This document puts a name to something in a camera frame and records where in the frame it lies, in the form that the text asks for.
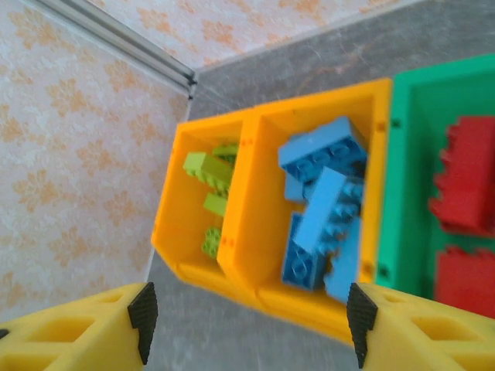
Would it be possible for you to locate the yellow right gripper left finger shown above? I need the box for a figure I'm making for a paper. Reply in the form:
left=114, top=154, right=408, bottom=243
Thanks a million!
left=0, top=281, right=159, bottom=371

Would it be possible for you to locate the aluminium frame post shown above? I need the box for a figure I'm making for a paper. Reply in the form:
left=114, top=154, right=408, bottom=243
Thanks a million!
left=32, top=0, right=199, bottom=100

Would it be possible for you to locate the lime green lego brick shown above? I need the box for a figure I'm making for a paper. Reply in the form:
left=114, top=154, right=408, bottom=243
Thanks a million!
left=183, top=151, right=234, bottom=192
left=200, top=226, right=224, bottom=259
left=211, top=143, right=240, bottom=160
left=202, top=192, right=230, bottom=218

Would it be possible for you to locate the orange bin with green bricks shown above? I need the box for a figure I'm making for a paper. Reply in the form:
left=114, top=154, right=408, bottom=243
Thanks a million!
left=150, top=111, right=257, bottom=299

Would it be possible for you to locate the orange bin with blue bricks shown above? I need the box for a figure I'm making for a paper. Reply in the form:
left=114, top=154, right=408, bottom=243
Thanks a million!
left=216, top=77, right=394, bottom=345

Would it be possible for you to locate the red lego brick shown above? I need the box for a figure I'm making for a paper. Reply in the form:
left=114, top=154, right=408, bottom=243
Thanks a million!
left=428, top=115, right=495, bottom=235
left=434, top=244, right=495, bottom=322

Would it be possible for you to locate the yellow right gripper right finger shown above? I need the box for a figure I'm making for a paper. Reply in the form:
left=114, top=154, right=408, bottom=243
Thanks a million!
left=346, top=281, right=495, bottom=371

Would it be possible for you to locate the green plastic bin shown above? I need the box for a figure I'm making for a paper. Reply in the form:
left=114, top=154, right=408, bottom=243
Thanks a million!
left=376, top=53, right=495, bottom=322

